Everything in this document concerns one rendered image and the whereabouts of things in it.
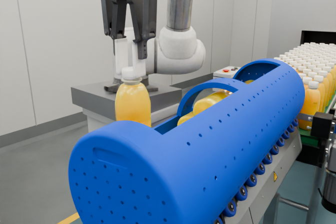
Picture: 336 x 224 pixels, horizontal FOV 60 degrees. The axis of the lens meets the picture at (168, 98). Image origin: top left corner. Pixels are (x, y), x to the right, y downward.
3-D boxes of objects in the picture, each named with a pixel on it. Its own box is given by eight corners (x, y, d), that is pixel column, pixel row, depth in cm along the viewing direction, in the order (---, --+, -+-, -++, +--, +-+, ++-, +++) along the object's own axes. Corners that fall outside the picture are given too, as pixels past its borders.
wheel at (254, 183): (240, 176, 82) (246, 174, 81) (246, 169, 86) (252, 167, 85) (249, 190, 82) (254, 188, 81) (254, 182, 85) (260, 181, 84)
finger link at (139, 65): (141, 39, 56) (144, 39, 55) (143, 75, 58) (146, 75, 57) (131, 41, 53) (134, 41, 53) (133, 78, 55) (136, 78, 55)
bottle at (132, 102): (156, 157, 66) (155, 77, 60) (142, 173, 60) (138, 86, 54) (129, 151, 68) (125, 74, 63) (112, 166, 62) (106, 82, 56)
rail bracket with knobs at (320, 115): (304, 137, 124) (308, 114, 121) (307, 131, 129) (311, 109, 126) (330, 143, 118) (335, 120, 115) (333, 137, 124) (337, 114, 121)
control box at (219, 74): (212, 90, 155) (213, 71, 152) (227, 82, 171) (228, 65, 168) (229, 93, 150) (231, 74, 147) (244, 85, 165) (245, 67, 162)
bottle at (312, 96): (295, 123, 136) (301, 85, 130) (310, 123, 137) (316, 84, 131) (303, 129, 129) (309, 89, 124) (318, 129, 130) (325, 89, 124)
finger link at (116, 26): (117, -22, 51) (112, -23, 51) (112, 41, 55) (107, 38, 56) (132, -21, 54) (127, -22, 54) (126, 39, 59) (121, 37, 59)
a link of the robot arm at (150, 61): (115, 73, 137) (114, 25, 131) (153, 74, 138) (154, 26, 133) (110, 80, 121) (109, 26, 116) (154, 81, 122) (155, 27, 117)
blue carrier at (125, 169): (78, 244, 64) (55, 121, 56) (235, 120, 132) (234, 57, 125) (189, 310, 47) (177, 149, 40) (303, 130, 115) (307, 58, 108)
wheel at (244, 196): (229, 189, 76) (235, 187, 75) (236, 181, 80) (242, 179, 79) (238, 204, 76) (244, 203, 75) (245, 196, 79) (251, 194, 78)
